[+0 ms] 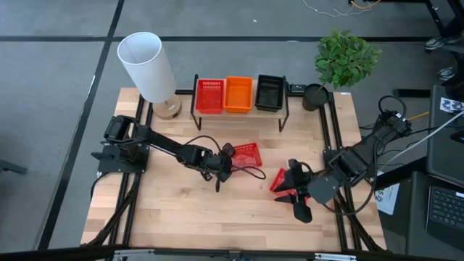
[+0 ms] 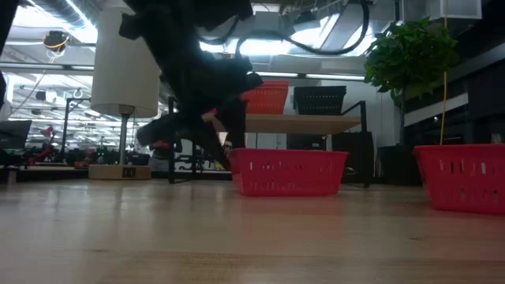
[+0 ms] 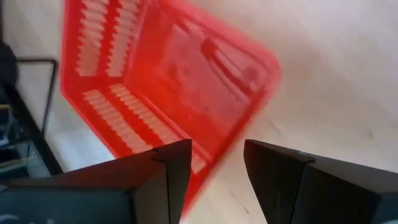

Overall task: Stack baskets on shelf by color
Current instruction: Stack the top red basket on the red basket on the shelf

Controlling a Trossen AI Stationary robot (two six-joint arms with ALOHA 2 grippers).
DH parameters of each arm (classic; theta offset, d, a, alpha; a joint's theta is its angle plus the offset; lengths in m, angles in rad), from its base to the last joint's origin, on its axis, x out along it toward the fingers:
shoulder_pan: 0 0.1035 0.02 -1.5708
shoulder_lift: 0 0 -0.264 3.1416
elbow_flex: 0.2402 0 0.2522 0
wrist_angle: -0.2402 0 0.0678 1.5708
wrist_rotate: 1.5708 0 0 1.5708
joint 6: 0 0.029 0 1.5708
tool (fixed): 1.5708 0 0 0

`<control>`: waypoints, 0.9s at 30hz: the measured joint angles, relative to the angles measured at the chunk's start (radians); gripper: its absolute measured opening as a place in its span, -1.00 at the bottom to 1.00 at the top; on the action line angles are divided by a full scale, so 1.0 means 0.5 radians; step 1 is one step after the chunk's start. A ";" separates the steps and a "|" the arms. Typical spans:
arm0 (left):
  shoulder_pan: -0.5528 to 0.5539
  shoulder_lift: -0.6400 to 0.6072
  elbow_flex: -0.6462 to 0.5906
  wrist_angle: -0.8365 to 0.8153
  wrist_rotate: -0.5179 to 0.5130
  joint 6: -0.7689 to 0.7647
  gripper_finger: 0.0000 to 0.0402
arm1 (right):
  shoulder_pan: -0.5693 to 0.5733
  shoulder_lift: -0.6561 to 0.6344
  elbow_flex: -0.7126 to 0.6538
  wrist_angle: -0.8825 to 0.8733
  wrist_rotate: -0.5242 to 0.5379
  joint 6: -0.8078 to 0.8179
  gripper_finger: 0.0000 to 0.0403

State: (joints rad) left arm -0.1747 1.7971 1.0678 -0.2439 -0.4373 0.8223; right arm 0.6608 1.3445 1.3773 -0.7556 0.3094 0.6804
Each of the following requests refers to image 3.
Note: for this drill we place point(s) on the red plastic basket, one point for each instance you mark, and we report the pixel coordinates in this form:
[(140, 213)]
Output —
[(186, 77)]

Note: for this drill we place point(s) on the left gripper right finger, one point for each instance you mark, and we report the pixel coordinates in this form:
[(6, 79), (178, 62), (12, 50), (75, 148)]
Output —
[(326, 193)]

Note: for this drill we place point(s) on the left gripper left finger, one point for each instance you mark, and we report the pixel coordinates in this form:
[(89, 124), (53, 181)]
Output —
[(93, 196)]

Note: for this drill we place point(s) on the wooden shelf black legs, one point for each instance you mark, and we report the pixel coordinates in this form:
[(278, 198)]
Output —
[(55, 74)]

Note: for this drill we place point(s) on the black aluminium frame rail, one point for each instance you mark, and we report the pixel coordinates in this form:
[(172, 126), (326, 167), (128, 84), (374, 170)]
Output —
[(37, 140)]

